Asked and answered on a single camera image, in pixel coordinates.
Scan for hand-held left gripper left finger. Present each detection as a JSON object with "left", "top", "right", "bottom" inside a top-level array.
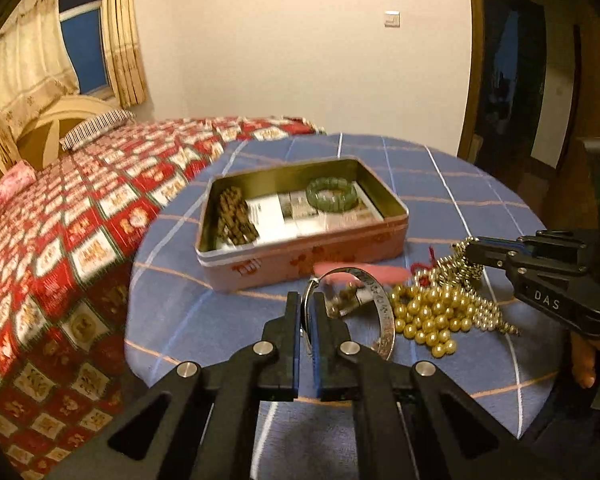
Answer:
[{"left": 45, "top": 291, "right": 303, "bottom": 480}]

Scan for silver bangle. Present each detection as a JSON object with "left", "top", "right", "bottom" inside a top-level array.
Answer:
[{"left": 300, "top": 266, "right": 398, "bottom": 361}]

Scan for red string charm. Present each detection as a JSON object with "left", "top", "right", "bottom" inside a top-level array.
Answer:
[{"left": 412, "top": 245, "right": 444, "bottom": 277}]

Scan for floral beige curtain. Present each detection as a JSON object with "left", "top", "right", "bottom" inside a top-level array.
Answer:
[{"left": 101, "top": 0, "right": 149, "bottom": 107}]

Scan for dark door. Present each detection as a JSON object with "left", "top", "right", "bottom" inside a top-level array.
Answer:
[{"left": 480, "top": 0, "right": 582, "bottom": 177}]

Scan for red patchwork bed blanket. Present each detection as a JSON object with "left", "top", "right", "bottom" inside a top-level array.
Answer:
[{"left": 0, "top": 116, "right": 327, "bottom": 480}]

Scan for gold pearl necklace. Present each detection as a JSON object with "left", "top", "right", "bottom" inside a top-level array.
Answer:
[{"left": 390, "top": 280, "right": 475, "bottom": 359}]

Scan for person's right hand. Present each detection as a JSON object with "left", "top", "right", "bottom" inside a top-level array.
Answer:
[{"left": 570, "top": 332, "right": 600, "bottom": 391}]

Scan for wooden door frame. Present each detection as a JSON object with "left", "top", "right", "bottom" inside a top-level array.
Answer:
[{"left": 456, "top": 0, "right": 487, "bottom": 162}]

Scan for sheer cream curtain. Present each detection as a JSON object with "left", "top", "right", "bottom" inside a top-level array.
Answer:
[{"left": 0, "top": 0, "right": 81, "bottom": 147}]

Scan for green jade bracelet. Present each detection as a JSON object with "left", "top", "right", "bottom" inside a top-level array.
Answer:
[{"left": 305, "top": 177, "right": 359, "bottom": 213}]

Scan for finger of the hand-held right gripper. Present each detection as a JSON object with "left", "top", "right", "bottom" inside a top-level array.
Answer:
[
  {"left": 472, "top": 251, "right": 523, "bottom": 271},
  {"left": 466, "top": 230, "right": 588, "bottom": 257}
]

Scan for printed paper cards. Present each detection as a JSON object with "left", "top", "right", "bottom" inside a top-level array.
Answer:
[{"left": 244, "top": 187, "right": 384, "bottom": 244}]

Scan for silver bead necklace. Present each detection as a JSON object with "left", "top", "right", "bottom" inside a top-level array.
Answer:
[{"left": 410, "top": 236, "right": 522, "bottom": 338}]

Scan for brown wooden bead bracelet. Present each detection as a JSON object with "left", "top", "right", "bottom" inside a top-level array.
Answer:
[{"left": 215, "top": 187, "right": 261, "bottom": 249}]

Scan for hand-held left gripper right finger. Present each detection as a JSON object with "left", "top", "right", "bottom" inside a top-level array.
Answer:
[{"left": 312, "top": 292, "right": 556, "bottom": 480}]

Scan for striped pillow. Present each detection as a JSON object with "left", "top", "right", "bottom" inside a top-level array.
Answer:
[{"left": 59, "top": 109, "right": 137, "bottom": 152}]

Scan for cream wooden headboard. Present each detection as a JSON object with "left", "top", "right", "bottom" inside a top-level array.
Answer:
[{"left": 0, "top": 95, "right": 120, "bottom": 197}]

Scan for window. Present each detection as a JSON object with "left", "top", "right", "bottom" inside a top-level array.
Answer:
[{"left": 58, "top": 0, "right": 117, "bottom": 102}]

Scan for pink bangle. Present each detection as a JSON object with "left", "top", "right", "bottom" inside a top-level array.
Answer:
[{"left": 312, "top": 261, "right": 409, "bottom": 287}]

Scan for pink tin box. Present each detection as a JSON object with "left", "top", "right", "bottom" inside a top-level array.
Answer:
[{"left": 195, "top": 158, "right": 410, "bottom": 293}]

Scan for blue checked tablecloth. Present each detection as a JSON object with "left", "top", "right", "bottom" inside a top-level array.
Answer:
[{"left": 124, "top": 132, "right": 549, "bottom": 441}]

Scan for pink pillow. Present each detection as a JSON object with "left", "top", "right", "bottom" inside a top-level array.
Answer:
[{"left": 0, "top": 161, "right": 37, "bottom": 229}]

